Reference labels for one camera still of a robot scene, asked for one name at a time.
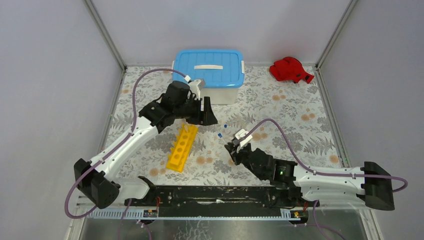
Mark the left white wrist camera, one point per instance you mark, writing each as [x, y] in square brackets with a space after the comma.
[195, 86]

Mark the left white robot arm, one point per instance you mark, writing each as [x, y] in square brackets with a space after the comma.
[96, 178]

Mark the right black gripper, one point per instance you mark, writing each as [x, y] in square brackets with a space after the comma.
[232, 149]

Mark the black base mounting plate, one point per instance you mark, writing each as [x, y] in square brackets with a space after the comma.
[220, 201]

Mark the blue plastic bin lid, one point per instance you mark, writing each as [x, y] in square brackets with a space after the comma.
[207, 54]

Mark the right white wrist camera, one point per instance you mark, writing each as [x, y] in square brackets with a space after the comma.
[242, 138]

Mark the white plastic storage bin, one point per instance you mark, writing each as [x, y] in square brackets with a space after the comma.
[215, 89]

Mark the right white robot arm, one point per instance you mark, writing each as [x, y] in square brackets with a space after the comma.
[369, 186]

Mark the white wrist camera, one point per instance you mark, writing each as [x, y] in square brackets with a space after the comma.
[242, 138]
[195, 86]

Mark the floral patterned table mat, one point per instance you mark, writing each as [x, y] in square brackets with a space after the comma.
[288, 120]

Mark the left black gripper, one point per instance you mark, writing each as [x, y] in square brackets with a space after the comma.
[208, 117]

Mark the yellow test tube rack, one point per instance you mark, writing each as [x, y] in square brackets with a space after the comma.
[181, 149]

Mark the red cloth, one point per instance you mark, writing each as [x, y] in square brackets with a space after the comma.
[290, 69]

